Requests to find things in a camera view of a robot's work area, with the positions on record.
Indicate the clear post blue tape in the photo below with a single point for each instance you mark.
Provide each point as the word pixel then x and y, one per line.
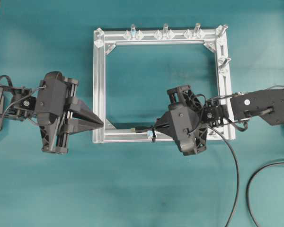
pixel 133 34

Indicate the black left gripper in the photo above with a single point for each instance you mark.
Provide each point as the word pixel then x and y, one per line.
pixel 53 118

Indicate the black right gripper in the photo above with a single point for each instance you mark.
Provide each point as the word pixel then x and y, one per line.
pixel 182 123

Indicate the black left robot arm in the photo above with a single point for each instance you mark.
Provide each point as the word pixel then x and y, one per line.
pixel 18 103

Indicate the clear acrylic right side post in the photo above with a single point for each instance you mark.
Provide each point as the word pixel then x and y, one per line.
pixel 223 64

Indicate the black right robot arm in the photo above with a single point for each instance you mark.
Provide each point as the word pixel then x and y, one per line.
pixel 237 109

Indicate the clear acrylic left corner post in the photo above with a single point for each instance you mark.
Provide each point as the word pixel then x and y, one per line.
pixel 99 38

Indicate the aluminium extrusion rectangular frame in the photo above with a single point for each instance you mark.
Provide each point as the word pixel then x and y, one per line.
pixel 112 39

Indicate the clear acrylic corner post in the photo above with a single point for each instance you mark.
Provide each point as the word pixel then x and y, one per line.
pixel 220 30
pixel 99 38

